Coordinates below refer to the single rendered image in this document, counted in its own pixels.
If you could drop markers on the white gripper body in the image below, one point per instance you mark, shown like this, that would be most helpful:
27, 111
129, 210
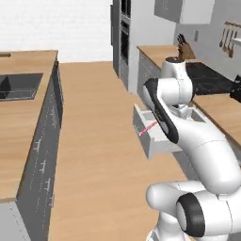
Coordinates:
185, 112

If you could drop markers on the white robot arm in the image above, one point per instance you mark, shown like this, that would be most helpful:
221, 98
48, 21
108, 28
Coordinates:
207, 147

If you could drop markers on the pink straw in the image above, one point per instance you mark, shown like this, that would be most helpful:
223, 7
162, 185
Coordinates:
148, 128

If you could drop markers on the open grey drawer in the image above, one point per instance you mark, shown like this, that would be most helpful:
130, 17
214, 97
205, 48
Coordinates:
152, 139

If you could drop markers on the black hob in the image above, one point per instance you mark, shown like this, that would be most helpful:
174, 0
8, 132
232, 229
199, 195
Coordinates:
207, 78

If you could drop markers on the grey base cabinet run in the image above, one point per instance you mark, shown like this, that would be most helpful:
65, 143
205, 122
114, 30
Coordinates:
147, 73

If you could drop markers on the brown bowl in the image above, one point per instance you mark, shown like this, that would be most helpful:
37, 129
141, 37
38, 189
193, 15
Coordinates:
172, 58

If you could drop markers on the wooden knife block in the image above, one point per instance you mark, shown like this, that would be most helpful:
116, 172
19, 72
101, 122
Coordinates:
185, 50

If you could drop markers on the hanging wooden ladle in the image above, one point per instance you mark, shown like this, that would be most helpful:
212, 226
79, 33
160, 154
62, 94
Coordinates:
232, 47

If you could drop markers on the hanging wooden spoon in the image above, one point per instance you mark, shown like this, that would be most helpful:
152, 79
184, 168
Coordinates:
222, 39

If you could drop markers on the tall pale grey cabinet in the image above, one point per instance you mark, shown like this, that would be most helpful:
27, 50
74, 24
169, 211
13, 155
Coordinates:
147, 28

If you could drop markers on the dark built-in oven stack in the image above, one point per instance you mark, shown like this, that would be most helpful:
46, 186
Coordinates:
124, 40

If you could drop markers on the grey island cabinet run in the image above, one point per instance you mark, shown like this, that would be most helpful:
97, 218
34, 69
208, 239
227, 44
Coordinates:
40, 150

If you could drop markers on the dark grey sink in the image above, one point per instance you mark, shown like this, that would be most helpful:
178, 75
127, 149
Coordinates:
19, 86

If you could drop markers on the small wooden block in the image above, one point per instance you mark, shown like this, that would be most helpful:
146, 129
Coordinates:
5, 55

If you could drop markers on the grey wall socket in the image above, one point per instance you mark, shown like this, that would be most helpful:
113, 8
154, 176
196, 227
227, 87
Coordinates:
196, 35

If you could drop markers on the wooden utensil rail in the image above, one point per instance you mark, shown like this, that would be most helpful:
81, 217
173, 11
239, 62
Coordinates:
232, 24

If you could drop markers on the grey wall cupboard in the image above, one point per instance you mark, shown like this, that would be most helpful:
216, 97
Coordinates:
182, 11

